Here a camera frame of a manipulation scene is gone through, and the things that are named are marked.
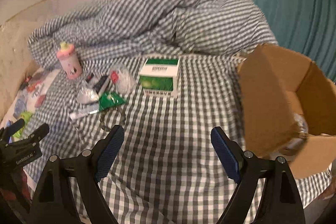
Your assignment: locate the grey checkered bed sheet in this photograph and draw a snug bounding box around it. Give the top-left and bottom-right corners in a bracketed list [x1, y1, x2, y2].
[22, 52, 333, 224]

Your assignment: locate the black white small box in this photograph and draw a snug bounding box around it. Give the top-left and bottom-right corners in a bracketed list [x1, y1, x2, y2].
[85, 73, 110, 98]

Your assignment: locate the grey checkered duvet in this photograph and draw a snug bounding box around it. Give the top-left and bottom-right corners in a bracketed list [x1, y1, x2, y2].
[27, 0, 277, 68]

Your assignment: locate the brown bead bracelet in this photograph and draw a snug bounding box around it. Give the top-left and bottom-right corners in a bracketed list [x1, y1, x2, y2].
[99, 107, 127, 132]

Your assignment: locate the green white carton box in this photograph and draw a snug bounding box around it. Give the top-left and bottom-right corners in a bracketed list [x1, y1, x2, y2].
[139, 58, 179, 98]

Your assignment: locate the silver foil packet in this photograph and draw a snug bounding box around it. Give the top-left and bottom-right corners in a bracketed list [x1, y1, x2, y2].
[76, 87, 99, 105]

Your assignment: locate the tape roll in box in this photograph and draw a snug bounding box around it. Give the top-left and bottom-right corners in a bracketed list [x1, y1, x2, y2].
[293, 113, 309, 139]

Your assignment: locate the colourful printed cloth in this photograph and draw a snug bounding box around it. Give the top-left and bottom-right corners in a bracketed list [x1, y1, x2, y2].
[1, 68, 64, 142]

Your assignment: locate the silver tube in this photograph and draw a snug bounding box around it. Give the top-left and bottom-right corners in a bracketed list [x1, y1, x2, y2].
[69, 104, 100, 121]

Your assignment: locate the green snack packet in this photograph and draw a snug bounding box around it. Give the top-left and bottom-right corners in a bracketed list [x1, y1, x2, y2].
[98, 92, 126, 111]

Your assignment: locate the clear bag with red label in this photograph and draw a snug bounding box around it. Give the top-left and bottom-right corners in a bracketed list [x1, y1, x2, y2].
[110, 64, 135, 94]

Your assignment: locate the cardboard box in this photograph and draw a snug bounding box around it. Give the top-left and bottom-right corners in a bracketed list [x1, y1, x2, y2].
[238, 44, 335, 179]

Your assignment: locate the pink panda sippy cup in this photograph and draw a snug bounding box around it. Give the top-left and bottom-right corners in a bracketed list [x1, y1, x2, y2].
[56, 42, 82, 80]

